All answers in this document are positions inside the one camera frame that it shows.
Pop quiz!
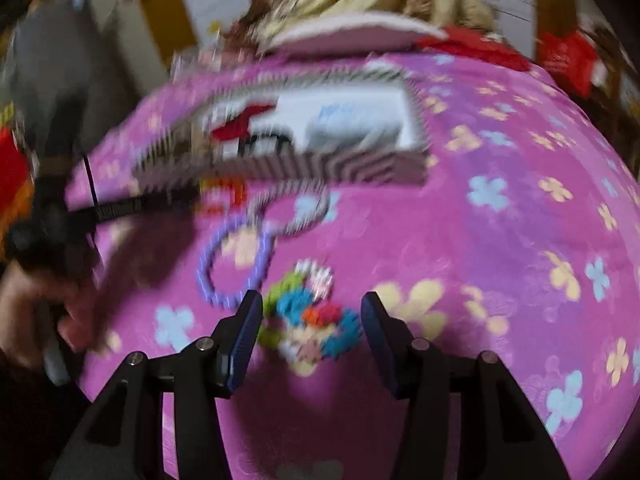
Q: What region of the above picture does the white pink bead bracelet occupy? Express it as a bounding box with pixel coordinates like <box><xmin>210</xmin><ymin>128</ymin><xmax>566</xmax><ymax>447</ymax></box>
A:
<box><xmin>294</xmin><ymin>259</ymin><xmax>335</xmax><ymax>303</ymax></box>

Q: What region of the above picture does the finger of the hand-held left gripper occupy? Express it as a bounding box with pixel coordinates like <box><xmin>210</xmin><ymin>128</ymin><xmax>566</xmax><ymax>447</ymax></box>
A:
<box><xmin>92</xmin><ymin>186</ymin><xmax>202</xmax><ymax>225</ymax></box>

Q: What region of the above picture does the multicolour bead bracelet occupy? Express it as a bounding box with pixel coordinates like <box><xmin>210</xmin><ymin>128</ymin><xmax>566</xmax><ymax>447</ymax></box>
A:
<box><xmin>257</xmin><ymin>275</ymin><xmax>362</xmax><ymax>377</ymax></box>

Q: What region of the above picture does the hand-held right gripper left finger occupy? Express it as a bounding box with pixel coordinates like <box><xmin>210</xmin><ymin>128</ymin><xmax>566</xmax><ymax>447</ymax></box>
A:
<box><xmin>50</xmin><ymin>290</ymin><xmax>264</xmax><ymax>480</ymax></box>

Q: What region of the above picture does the grey bead necklace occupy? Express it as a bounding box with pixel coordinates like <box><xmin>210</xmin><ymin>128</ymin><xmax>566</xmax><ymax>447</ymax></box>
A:
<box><xmin>249</xmin><ymin>180</ymin><xmax>342</xmax><ymax>237</ymax></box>

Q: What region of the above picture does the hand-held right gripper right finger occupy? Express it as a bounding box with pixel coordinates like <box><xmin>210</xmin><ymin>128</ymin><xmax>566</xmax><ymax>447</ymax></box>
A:
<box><xmin>361</xmin><ymin>291</ymin><xmax>571</xmax><ymax>480</ymax></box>

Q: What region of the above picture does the pink pillow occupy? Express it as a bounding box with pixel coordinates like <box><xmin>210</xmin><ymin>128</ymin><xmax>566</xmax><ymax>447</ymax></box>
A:
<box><xmin>265</xmin><ymin>12</ymin><xmax>447</xmax><ymax>54</ymax></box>

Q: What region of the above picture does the striped cardboard box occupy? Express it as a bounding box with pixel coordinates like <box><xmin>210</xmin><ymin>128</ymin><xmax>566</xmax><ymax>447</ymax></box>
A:
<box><xmin>131</xmin><ymin>60</ymin><xmax>432</xmax><ymax>193</ymax></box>

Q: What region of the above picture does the purple bead bracelet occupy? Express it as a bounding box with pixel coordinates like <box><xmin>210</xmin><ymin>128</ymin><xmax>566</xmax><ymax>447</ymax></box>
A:
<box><xmin>196</xmin><ymin>214</ymin><xmax>275</xmax><ymax>309</ymax></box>

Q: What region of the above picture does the person's left hand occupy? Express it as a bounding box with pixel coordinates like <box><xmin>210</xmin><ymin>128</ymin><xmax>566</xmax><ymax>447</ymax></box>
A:
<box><xmin>0</xmin><ymin>267</ymin><xmax>110</xmax><ymax>368</ymax></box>

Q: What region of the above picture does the red hair bow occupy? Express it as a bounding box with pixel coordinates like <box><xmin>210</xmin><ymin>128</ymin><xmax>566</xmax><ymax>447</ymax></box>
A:
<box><xmin>210</xmin><ymin>104</ymin><xmax>277</xmax><ymax>145</ymax></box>

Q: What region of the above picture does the grey plush ornament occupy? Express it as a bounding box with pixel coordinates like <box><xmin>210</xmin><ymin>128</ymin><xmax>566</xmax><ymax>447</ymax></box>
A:
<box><xmin>304</xmin><ymin>102</ymin><xmax>402</xmax><ymax>155</ymax></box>

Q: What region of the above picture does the black bead bracelet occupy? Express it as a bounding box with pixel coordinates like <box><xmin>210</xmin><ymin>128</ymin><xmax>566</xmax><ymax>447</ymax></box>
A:
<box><xmin>239</xmin><ymin>132</ymin><xmax>292</xmax><ymax>157</ymax></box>

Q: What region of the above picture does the red frilled cushion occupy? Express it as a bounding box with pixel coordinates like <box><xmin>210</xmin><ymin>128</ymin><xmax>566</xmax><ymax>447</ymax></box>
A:
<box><xmin>417</xmin><ymin>27</ymin><xmax>532</xmax><ymax>72</ymax></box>

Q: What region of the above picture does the red shopping bag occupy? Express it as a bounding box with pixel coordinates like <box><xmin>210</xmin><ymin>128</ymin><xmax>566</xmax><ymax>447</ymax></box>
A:
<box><xmin>537</xmin><ymin>32</ymin><xmax>609</xmax><ymax>97</ymax></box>

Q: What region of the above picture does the red orange bead bracelet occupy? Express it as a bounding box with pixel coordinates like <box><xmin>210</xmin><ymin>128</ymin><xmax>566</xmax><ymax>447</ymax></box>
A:
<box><xmin>202</xmin><ymin>177</ymin><xmax>247</xmax><ymax>213</ymax></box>

